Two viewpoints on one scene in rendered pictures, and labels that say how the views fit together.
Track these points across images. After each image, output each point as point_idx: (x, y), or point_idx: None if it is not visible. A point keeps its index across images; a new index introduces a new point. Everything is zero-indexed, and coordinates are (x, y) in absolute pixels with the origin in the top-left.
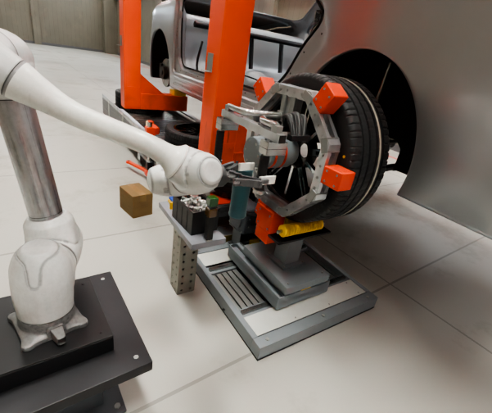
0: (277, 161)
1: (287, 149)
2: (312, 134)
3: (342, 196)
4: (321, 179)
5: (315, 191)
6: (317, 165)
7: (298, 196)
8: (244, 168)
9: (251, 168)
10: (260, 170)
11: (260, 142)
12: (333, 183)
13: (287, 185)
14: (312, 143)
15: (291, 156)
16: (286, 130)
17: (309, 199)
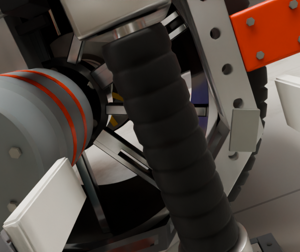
0: (76, 132)
1: (66, 87)
2: (73, 35)
3: (264, 86)
4: (247, 62)
5: (249, 107)
6: (203, 38)
7: (122, 207)
8: (58, 226)
9: (77, 195)
10: (183, 124)
11: None
12: (294, 33)
13: (98, 203)
14: (83, 63)
15: (84, 103)
16: (37, 0)
17: (245, 145)
